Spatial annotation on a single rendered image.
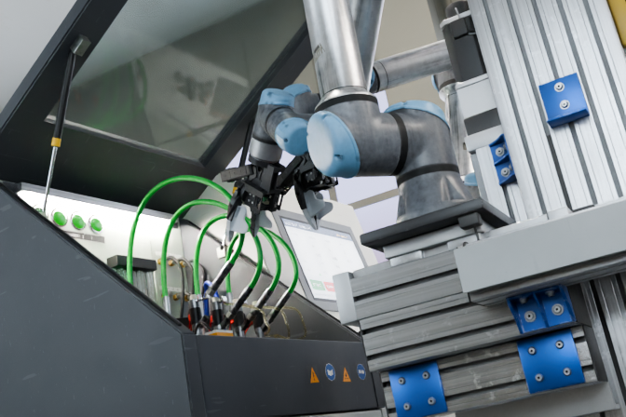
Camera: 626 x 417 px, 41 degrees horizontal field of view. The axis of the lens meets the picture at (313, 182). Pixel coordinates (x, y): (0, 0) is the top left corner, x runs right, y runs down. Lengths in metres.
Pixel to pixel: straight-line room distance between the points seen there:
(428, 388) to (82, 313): 0.72
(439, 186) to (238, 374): 0.54
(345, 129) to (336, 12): 0.24
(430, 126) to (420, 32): 2.52
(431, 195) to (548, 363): 0.34
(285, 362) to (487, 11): 0.84
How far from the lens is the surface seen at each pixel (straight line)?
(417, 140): 1.50
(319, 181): 1.97
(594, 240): 1.26
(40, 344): 1.86
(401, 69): 2.03
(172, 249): 2.46
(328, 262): 2.63
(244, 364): 1.69
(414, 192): 1.48
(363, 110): 1.47
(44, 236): 1.89
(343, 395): 1.97
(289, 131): 1.71
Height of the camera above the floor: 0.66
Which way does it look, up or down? 19 degrees up
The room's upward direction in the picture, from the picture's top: 11 degrees counter-clockwise
